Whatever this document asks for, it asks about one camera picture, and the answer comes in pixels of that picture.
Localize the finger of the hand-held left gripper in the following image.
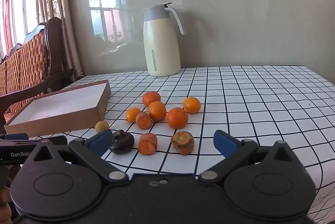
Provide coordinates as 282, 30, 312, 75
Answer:
0, 136, 67, 147
0, 133, 29, 141

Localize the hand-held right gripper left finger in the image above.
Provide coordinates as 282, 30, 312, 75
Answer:
25, 129, 129, 184

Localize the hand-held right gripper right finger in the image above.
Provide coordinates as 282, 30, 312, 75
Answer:
198, 130, 304, 184

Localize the small yellow round fruit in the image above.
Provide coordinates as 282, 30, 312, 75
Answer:
95, 120, 110, 133

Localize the dark shrivelled fruit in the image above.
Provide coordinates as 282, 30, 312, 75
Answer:
109, 130, 135, 154

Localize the brown cardboard box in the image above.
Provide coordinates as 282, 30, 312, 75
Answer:
4, 80, 111, 137

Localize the small yellowish orange tangerine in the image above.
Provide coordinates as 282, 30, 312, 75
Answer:
126, 107, 142, 123

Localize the brown-topped carrot piece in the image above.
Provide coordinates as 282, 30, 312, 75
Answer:
171, 131, 195, 155

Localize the orange carrot piece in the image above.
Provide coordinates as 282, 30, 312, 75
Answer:
138, 133, 158, 155
135, 112, 153, 129

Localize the large deep orange tangerine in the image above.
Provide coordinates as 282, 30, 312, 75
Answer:
166, 107, 188, 129

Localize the person's left hand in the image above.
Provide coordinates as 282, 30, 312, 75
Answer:
0, 185, 12, 224

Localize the white black-grid tablecloth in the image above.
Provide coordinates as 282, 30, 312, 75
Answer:
29, 65, 335, 224

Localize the wooden sofa with woven cushion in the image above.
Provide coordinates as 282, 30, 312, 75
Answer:
0, 17, 74, 135

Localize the cream and grey thermos jug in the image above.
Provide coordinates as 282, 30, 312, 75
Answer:
143, 3, 187, 77

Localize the red-framed window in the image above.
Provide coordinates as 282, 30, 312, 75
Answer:
0, 0, 42, 57

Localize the beige embroidered curtain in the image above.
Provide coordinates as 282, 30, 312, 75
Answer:
37, 0, 84, 80

